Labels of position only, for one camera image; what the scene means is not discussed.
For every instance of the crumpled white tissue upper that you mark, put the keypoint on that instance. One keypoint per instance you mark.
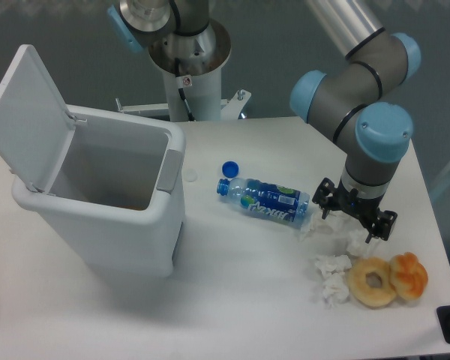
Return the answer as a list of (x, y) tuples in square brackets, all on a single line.
[(316, 225)]

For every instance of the crumpled white tissue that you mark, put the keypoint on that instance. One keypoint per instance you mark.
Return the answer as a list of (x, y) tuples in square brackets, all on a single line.
[(333, 269), (356, 245), (316, 225)]

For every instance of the blue plastic water bottle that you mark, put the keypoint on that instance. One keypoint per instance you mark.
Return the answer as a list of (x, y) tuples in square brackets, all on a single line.
[(267, 201)]

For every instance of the orange glazed pastry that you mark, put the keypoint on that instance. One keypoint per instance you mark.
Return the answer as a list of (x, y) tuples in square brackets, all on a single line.
[(408, 276)]

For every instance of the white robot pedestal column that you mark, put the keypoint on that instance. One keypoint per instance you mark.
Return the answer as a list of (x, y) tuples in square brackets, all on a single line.
[(191, 65)]

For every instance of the crumpled white tissue middle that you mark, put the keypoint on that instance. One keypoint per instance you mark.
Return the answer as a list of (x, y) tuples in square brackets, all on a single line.
[(356, 245)]

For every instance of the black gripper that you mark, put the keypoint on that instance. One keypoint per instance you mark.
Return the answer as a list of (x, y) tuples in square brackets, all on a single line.
[(329, 198)]

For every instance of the crumpled white tissue lower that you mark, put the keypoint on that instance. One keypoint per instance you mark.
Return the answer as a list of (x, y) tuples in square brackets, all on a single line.
[(333, 269)]

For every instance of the white trash can body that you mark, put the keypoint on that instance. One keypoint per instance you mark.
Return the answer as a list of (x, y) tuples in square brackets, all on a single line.
[(118, 199)]

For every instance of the plain ring doughnut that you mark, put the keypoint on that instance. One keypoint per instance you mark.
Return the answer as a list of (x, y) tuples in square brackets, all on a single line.
[(368, 281)]

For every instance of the white trash can lid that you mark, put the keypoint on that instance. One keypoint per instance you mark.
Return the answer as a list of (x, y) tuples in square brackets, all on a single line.
[(36, 126)]

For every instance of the blue bottle cap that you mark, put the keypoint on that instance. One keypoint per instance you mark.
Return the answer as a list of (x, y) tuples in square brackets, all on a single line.
[(230, 169)]

